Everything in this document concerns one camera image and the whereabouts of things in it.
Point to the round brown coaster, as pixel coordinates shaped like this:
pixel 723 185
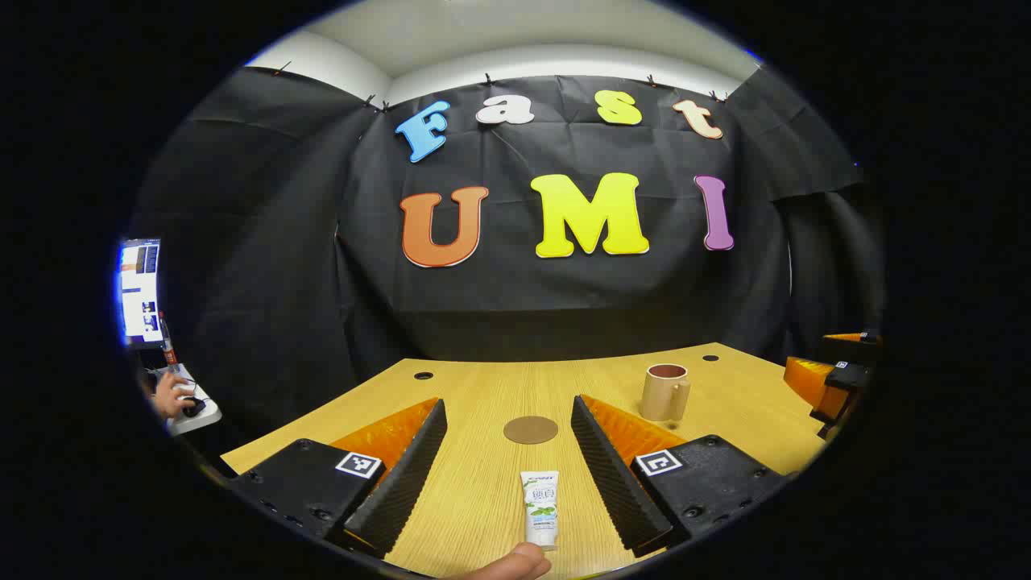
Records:
pixel 531 430

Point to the white toothpaste tube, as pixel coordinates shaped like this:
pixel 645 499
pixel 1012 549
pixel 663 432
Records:
pixel 540 507

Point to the computer monitor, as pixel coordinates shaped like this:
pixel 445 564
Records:
pixel 141 290

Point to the black backdrop cloth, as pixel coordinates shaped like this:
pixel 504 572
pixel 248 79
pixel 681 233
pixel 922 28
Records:
pixel 564 298

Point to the black computer mouse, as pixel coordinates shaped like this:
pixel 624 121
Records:
pixel 193 407

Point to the dark bottle orange label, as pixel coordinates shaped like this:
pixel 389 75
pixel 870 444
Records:
pixel 168 350

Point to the beige cup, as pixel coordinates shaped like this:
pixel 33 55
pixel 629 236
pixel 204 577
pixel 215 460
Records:
pixel 662 399

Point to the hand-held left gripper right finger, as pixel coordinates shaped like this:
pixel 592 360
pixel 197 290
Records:
pixel 616 483

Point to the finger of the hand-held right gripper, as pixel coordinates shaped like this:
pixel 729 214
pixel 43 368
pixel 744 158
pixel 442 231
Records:
pixel 850 350
pixel 834 399

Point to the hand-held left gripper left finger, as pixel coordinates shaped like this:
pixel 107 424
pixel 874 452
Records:
pixel 407 475

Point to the wooden desktop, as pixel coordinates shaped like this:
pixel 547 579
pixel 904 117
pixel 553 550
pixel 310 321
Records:
pixel 499 491

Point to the white side table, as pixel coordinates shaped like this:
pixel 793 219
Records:
pixel 205 419

